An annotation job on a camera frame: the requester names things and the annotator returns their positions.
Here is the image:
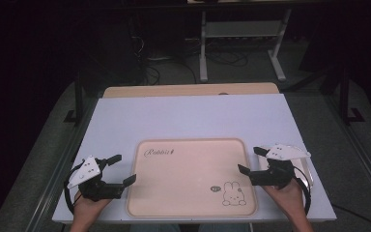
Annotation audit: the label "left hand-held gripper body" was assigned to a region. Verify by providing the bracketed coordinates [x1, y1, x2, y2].
[67, 156, 126, 203]

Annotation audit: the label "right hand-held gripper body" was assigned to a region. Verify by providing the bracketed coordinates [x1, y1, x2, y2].
[249, 143, 312, 190]

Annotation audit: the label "person's right hand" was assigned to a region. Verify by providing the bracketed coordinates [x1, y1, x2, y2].
[263, 179, 306, 222]

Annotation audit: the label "person's left hand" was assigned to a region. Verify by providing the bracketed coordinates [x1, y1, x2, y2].
[72, 190, 113, 224]

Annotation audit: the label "pink tray with rabbit print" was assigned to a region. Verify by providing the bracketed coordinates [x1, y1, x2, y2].
[126, 137, 259, 219]

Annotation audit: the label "black metal stand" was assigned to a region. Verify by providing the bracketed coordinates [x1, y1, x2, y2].
[63, 72, 85, 126]
[338, 66, 366, 126]

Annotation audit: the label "white board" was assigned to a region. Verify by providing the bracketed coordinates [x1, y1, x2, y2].
[51, 93, 338, 224]

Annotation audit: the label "wooden table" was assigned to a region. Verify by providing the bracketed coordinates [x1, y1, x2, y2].
[102, 82, 280, 99]

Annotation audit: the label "aluminium rail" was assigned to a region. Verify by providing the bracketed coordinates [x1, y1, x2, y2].
[323, 95, 371, 209]
[24, 96, 100, 232]

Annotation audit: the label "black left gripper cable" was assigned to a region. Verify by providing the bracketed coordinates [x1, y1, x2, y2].
[63, 162, 85, 215]

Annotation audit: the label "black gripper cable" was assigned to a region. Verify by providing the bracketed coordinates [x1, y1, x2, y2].
[291, 165, 312, 217]
[63, 162, 85, 215]

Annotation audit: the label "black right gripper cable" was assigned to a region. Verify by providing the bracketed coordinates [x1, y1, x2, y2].
[291, 165, 312, 217]

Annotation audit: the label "black floor cable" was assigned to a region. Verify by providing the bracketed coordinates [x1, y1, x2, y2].
[330, 203, 371, 232]

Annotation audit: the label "black floor cables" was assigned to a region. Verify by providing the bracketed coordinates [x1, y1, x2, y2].
[205, 47, 249, 68]

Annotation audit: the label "hanging black cables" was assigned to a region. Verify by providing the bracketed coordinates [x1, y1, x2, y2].
[128, 17, 161, 87]

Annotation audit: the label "white metal desk frame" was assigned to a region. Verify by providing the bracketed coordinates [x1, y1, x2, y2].
[198, 8, 293, 83]

